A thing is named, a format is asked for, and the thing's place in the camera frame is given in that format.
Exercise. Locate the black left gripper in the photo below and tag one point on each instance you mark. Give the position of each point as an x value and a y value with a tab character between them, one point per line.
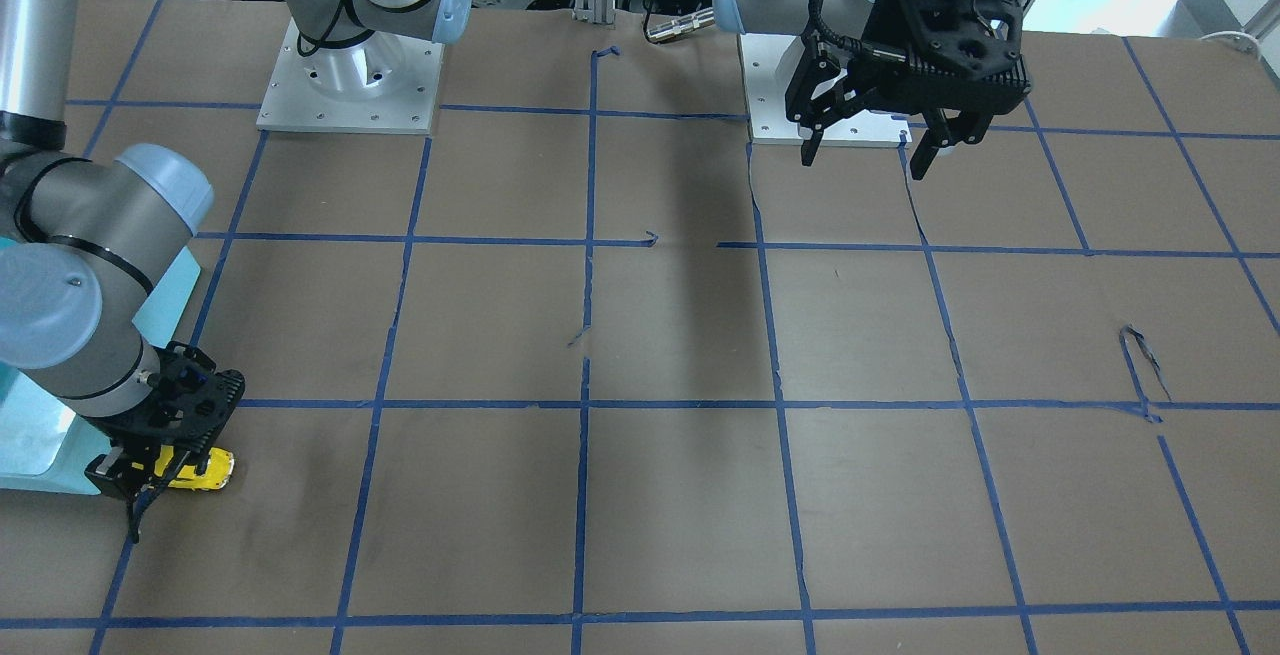
884	23

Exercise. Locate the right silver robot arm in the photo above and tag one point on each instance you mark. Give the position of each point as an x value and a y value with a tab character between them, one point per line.
86	243

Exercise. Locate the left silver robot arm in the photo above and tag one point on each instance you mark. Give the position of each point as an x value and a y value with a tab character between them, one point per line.
788	18

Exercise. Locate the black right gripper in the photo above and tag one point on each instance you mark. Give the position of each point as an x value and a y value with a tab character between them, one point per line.
117	468

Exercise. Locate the yellow beetle toy car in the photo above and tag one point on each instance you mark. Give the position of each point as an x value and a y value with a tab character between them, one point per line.
206	472

